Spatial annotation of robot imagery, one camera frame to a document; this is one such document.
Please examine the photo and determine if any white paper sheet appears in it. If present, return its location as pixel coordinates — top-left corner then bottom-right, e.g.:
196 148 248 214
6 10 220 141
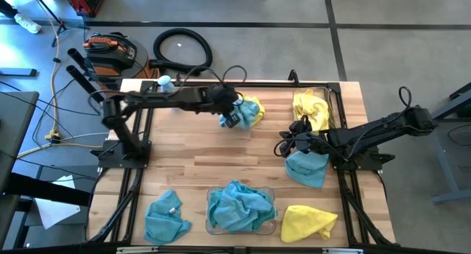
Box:
35 174 81 230

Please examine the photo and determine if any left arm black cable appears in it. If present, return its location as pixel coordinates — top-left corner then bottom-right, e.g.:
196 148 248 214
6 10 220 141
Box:
172 64 248 100

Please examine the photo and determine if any grey metal floor bar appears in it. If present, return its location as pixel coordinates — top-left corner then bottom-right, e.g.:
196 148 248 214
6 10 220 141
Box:
0 68 38 77

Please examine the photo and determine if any yellow cable plug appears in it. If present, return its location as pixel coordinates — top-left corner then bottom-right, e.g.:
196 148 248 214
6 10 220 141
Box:
45 130 63 144

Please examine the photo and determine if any orange and black shop vacuum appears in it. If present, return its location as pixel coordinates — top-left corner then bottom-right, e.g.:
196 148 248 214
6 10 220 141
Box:
82 32 161 104

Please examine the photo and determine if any dark grey side table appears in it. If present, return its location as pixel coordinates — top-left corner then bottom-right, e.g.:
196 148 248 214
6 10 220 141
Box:
0 91 40 247

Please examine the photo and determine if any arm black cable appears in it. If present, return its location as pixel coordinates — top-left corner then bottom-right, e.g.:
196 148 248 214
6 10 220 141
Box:
172 64 248 100
353 85 413 155

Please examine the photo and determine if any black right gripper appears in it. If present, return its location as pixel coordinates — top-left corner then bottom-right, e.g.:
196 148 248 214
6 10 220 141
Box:
275 130 329 159

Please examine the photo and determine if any black vacuum wand tube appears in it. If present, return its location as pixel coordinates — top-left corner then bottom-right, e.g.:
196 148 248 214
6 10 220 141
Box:
65 65 117 114
67 47 97 82

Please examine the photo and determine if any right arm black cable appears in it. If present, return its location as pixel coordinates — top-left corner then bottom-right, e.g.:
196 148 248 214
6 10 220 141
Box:
353 85 413 155

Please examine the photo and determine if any yellow extension cable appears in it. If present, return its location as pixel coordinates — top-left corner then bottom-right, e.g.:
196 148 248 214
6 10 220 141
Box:
16 0 107 159

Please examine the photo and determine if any red tool crate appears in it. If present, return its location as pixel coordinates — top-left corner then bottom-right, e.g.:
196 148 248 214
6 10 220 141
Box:
58 0 110 18

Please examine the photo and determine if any person's leg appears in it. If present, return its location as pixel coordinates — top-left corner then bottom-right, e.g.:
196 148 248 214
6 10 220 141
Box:
0 0 19 19

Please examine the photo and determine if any black vacuum hose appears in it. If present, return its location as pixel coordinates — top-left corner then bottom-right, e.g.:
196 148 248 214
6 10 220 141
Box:
149 27 213 77

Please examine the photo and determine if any grey-blue desk frame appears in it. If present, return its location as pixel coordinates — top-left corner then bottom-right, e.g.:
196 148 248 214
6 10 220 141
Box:
404 81 471 204

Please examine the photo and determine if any silver metal bracket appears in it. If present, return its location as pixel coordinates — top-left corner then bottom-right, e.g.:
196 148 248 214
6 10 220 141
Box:
116 247 160 254
322 247 364 254

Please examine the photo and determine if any person's white shoe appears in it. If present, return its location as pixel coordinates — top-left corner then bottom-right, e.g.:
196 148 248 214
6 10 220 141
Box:
14 13 43 34

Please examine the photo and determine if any clear plastic water bottle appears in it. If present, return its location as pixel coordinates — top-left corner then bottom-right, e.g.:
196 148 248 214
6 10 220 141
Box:
157 74 176 94

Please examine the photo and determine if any black tripod stand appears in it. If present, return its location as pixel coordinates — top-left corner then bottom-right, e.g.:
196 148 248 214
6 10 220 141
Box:
25 0 90 48

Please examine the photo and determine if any wide clear plastic basket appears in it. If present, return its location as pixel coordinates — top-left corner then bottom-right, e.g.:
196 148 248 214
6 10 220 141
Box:
205 186 277 236

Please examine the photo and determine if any black side table beam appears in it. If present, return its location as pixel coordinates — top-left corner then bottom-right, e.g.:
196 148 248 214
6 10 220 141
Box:
3 172 91 207

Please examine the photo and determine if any black aluminium table frame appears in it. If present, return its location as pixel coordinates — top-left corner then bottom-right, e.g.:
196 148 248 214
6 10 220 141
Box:
86 68 397 254

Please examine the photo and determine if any narrow clear plastic basket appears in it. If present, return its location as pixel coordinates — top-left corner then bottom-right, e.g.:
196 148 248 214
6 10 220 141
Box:
293 82 338 137

